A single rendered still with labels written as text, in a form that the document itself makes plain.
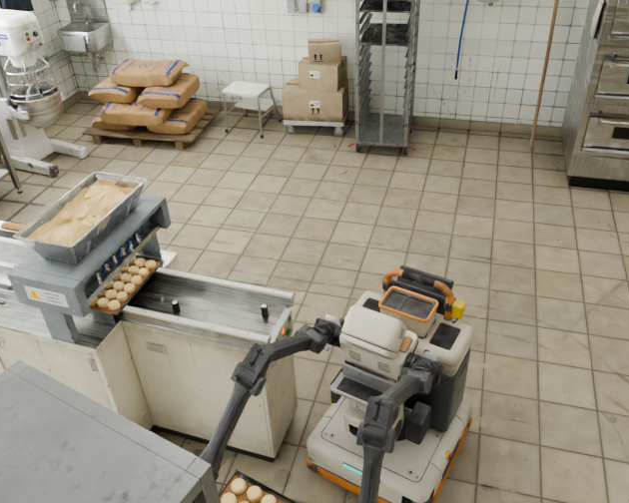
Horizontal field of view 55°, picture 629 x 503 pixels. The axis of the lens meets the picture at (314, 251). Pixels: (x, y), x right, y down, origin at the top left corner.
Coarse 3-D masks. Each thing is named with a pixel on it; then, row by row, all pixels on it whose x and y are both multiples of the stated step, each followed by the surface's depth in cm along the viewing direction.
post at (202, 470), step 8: (192, 464) 97; (200, 464) 97; (208, 464) 97; (192, 472) 96; (200, 472) 96; (208, 472) 97; (200, 480) 95; (208, 480) 97; (208, 488) 98; (216, 488) 101; (200, 496) 99; (208, 496) 99; (216, 496) 101
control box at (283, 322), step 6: (288, 312) 271; (282, 318) 268; (288, 318) 270; (276, 324) 265; (282, 324) 265; (288, 324) 271; (276, 330) 262; (282, 330) 264; (276, 336) 259; (282, 336) 266; (288, 336) 274; (276, 360) 263
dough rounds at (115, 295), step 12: (132, 264) 294; (144, 264) 293; (156, 264) 293; (120, 276) 285; (132, 276) 286; (144, 276) 286; (108, 288) 279; (120, 288) 278; (132, 288) 276; (96, 300) 270; (108, 300) 270; (120, 300) 272
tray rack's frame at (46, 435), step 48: (0, 384) 112; (48, 384) 112; (0, 432) 104; (48, 432) 103; (96, 432) 103; (144, 432) 102; (0, 480) 96; (48, 480) 96; (96, 480) 95; (144, 480) 95; (192, 480) 95
